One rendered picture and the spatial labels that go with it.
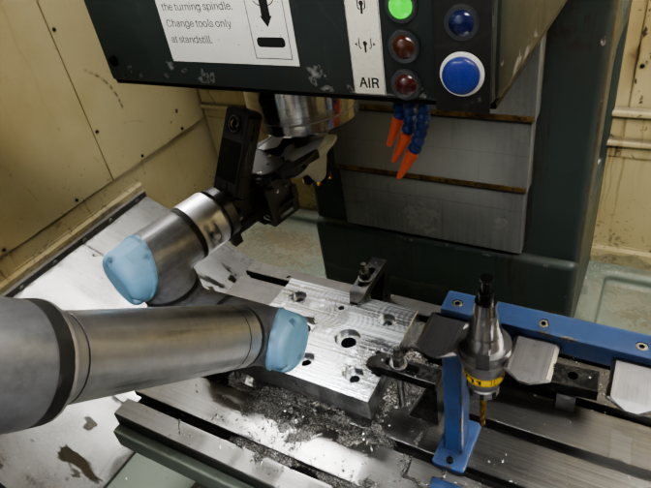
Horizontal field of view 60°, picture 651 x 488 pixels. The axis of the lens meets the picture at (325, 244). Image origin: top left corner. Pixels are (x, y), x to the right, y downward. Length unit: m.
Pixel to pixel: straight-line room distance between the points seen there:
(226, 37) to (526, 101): 0.73
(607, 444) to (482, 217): 0.56
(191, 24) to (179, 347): 0.31
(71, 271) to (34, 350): 1.37
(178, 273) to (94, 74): 1.20
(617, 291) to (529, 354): 1.10
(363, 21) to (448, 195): 0.88
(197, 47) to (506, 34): 0.30
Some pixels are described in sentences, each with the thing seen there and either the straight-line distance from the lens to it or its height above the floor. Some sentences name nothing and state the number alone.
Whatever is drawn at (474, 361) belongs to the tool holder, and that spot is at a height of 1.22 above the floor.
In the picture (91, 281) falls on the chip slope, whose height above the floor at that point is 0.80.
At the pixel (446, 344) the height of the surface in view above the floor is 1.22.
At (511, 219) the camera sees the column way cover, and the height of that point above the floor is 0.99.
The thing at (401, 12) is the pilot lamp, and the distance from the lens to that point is 0.47.
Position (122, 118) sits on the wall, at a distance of 1.91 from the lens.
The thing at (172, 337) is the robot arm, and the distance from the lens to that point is 0.54.
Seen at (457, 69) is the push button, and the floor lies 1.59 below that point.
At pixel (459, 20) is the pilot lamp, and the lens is 0.46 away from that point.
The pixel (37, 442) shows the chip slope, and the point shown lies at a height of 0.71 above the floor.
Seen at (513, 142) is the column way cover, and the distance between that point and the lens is 1.23.
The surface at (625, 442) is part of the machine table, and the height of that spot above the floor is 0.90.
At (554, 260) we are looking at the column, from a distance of 1.41.
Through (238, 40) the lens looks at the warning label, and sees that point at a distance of 0.57.
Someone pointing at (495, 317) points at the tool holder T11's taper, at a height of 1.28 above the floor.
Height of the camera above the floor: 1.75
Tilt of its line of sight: 36 degrees down
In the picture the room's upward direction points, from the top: 10 degrees counter-clockwise
